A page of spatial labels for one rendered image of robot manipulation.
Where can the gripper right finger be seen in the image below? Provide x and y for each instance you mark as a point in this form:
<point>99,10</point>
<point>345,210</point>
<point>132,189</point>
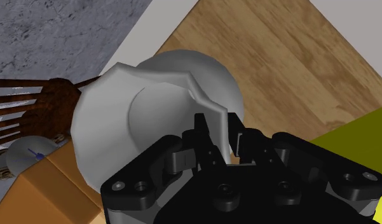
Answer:
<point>302,161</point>

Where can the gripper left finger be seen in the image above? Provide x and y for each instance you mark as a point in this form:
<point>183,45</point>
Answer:
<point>175,161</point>

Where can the white angular rim plate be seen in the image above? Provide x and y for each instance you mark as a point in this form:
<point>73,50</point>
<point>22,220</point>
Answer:
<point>107,124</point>

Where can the yellow green block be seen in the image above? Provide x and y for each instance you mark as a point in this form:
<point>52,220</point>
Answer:
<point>358,139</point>

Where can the white round bowl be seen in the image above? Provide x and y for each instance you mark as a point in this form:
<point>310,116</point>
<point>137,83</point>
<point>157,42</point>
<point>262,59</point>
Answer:
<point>215,80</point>

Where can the dark brown wooden chair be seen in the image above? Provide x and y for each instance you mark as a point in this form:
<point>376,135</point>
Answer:
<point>54,102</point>

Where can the orange brown box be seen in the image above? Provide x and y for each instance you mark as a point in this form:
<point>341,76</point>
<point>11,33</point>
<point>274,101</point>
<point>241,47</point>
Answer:
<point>39,198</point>

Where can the grey round clock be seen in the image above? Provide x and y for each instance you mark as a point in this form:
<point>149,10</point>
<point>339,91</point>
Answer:
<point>20,155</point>

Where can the brown striped object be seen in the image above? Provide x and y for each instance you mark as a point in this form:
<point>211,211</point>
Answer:
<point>0,174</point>

